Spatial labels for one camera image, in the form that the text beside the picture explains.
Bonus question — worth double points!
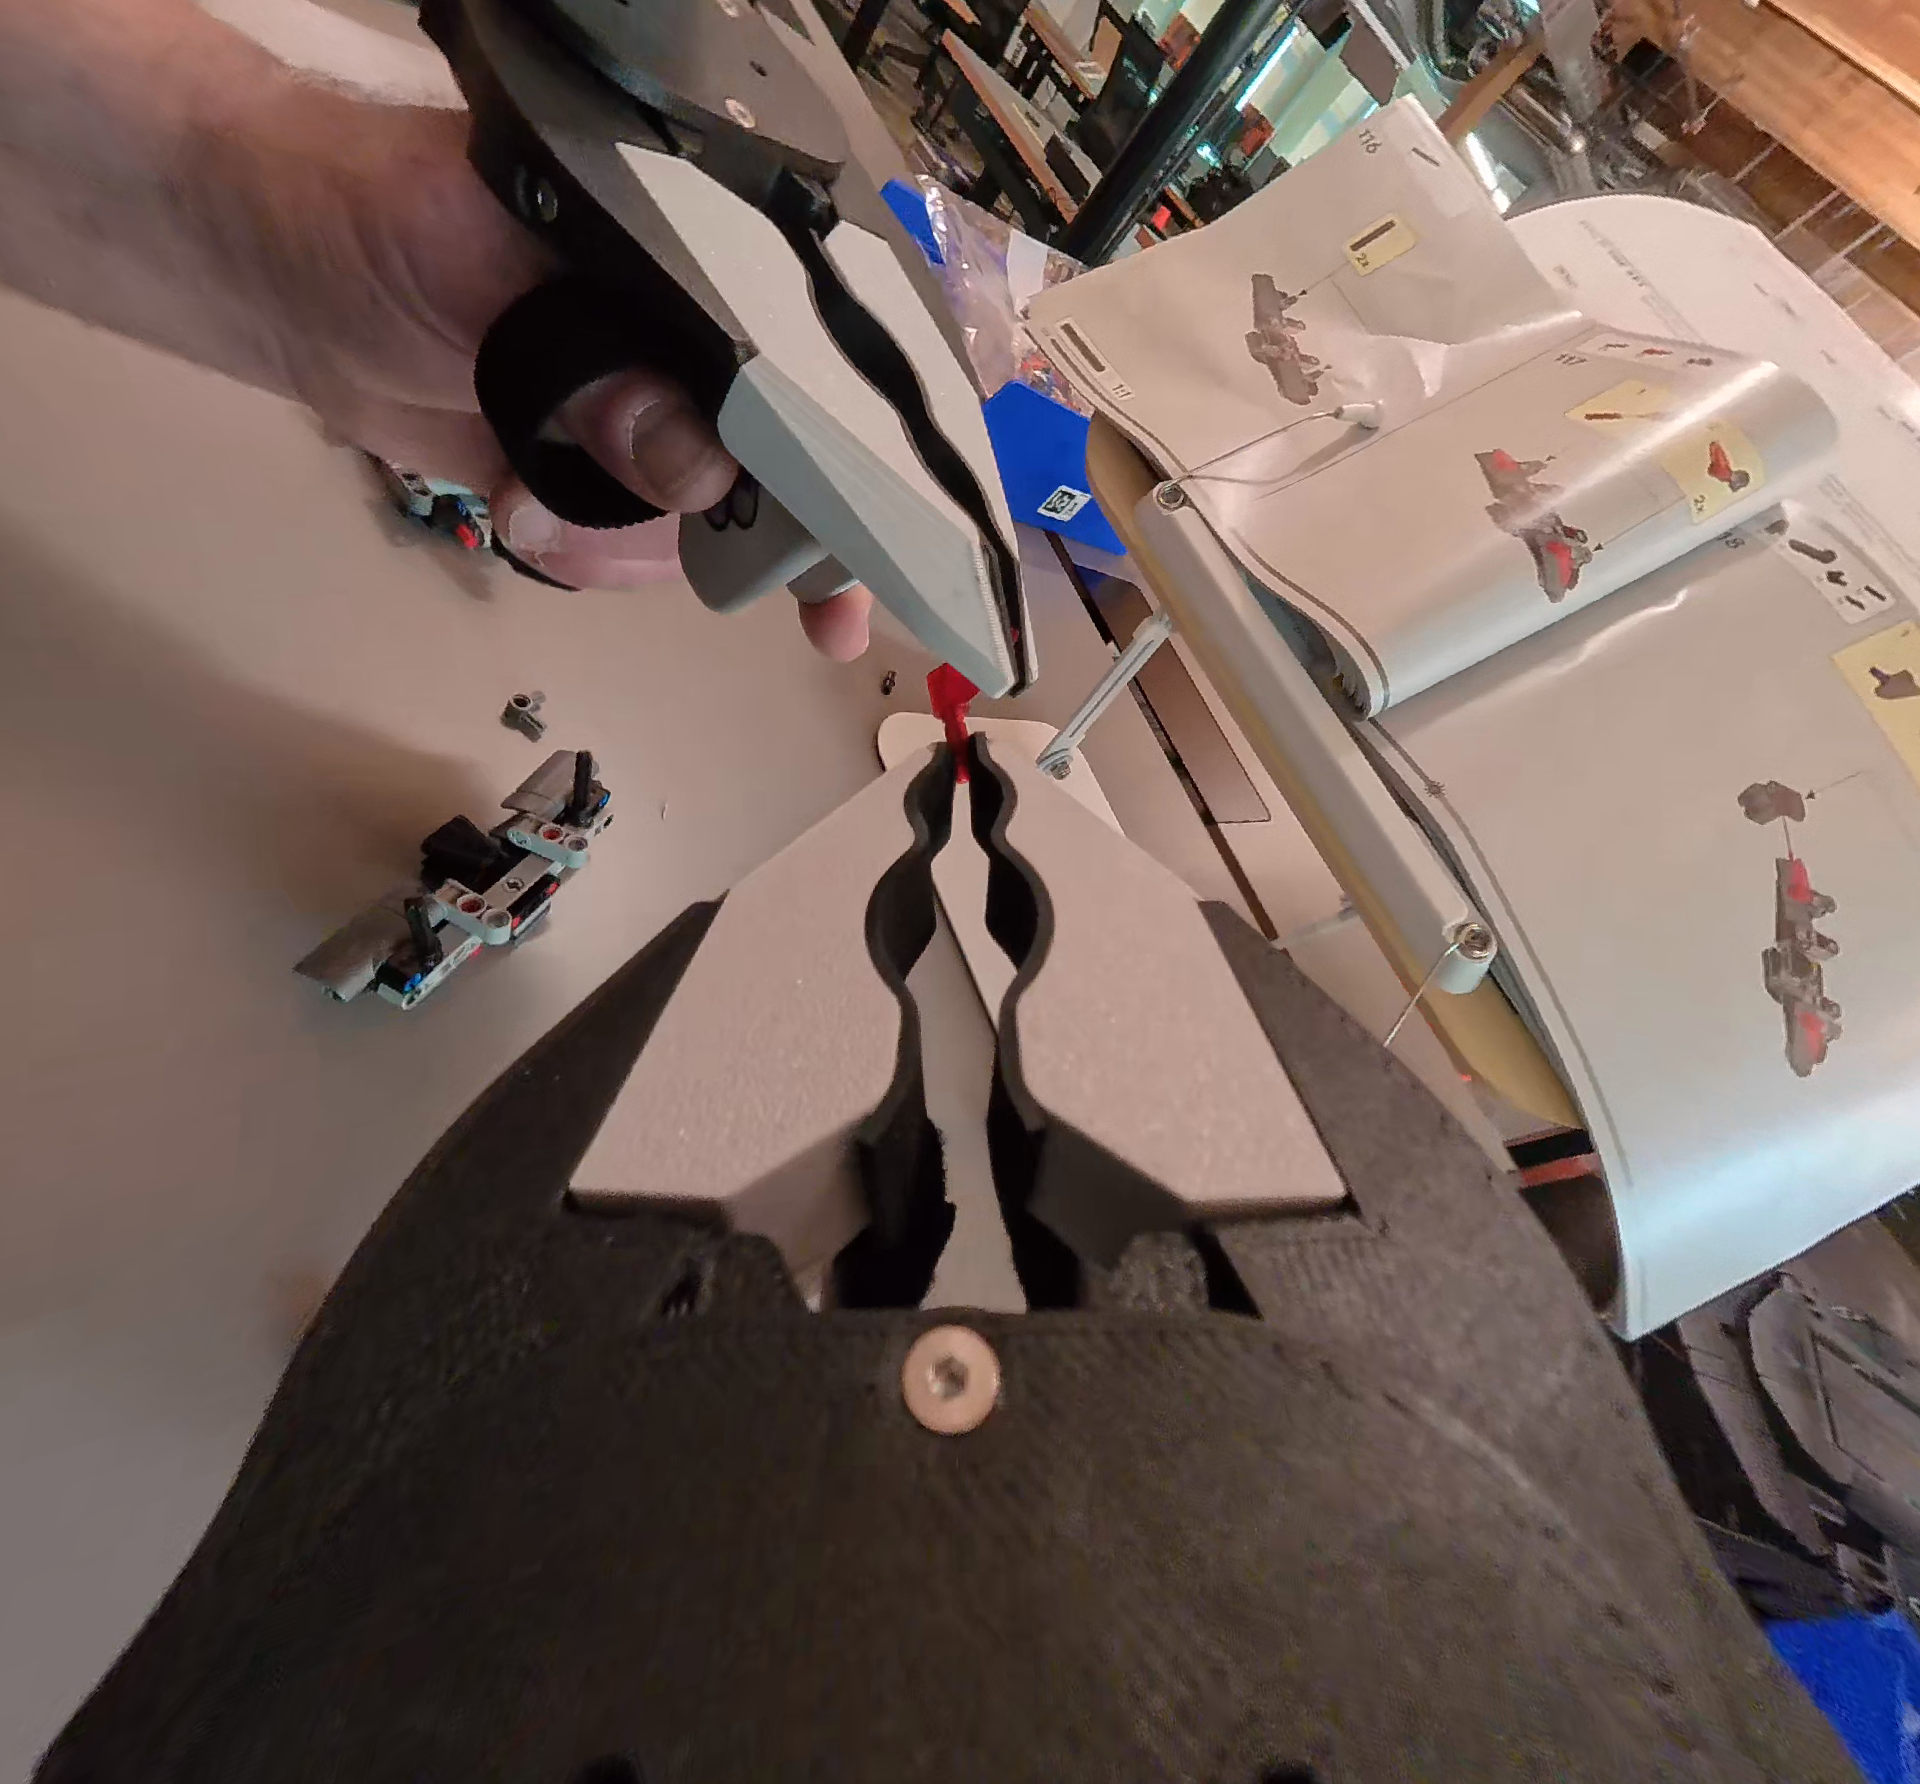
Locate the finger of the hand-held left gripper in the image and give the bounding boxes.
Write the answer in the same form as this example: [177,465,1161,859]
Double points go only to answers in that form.
[613,142,1041,704]
[816,216,1035,622]

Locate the grey black lego assembly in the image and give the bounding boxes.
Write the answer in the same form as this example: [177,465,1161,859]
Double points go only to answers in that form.
[293,748,621,1013]

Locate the thick black pole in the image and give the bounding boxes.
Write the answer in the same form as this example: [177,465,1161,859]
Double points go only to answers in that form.
[1057,0,1380,263]

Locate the black lego set box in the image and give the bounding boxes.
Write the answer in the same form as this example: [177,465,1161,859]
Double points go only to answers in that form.
[1634,1221,1920,1628]

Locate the blue plastic bin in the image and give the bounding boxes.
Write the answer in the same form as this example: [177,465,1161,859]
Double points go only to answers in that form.
[1769,1611,1920,1784]
[883,177,1130,559]

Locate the pale book stand ledge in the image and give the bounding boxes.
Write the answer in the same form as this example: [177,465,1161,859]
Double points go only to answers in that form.
[1128,479,1497,995]

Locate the lego instruction booklet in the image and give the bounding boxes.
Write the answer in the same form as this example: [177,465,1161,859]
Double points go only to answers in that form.
[1025,96,1920,1342]

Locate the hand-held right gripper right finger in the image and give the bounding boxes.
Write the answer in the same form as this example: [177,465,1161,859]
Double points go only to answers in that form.
[966,748,1349,1265]

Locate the clear plastic bags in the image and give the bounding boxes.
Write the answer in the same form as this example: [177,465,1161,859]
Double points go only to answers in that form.
[915,186,1089,408]

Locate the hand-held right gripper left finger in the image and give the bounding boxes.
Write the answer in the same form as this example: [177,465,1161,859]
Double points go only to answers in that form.
[568,761,963,1205]

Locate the person's left forearm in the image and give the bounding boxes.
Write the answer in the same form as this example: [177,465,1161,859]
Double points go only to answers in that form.
[0,0,452,362]

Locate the person's left hand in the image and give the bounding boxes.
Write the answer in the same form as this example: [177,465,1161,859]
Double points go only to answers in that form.
[287,105,877,664]

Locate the metal page holder wire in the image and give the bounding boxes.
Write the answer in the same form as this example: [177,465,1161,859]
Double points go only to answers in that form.
[1161,400,1386,503]
[1384,914,1497,1055]

